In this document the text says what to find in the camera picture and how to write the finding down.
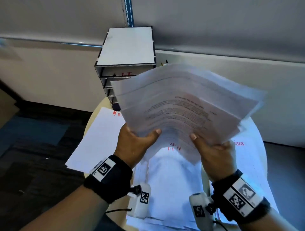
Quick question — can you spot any Task Lists paper stack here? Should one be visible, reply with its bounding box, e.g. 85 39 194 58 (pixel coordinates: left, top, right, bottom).
209 119 279 222

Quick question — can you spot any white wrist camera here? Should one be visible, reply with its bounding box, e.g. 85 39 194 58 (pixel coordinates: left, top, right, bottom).
126 182 152 219
189 192 216 231

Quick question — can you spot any blue dotted blind strip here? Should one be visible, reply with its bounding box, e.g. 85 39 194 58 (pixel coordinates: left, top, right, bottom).
121 0 135 27

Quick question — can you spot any person's left forearm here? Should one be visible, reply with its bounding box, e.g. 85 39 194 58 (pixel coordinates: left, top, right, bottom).
19 184 110 231

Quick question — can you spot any black marker wrist strap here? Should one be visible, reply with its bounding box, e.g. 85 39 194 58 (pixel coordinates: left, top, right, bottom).
83 155 133 204
211 169 271 224

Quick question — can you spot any sheaf of papers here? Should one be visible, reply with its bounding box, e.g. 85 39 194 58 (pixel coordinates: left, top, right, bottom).
110 63 267 166

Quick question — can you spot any round wooden table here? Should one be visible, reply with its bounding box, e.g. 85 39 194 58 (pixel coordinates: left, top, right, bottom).
82 97 267 231

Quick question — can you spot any H.R. paper stack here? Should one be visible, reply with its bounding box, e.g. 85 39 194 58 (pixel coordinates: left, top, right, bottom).
65 107 127 173

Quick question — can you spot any black camera cable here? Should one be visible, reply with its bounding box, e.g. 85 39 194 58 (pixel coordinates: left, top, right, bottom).
212 220 229 231
105 208 132 214

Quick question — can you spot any person's right forearm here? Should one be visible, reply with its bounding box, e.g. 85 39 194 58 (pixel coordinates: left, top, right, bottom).
238 207 301 231

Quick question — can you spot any person's right hand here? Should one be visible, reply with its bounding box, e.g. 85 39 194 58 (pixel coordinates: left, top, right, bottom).
189 133 238 182

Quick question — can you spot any cardboard document tray organizer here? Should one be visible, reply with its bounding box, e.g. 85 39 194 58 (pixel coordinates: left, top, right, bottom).
94 26 157 78

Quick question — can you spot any thin white letter sheet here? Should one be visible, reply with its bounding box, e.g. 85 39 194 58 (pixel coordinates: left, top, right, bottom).
66 107 126 171

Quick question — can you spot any person's left hand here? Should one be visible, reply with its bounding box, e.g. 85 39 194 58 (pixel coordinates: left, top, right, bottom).
114 123 162 169

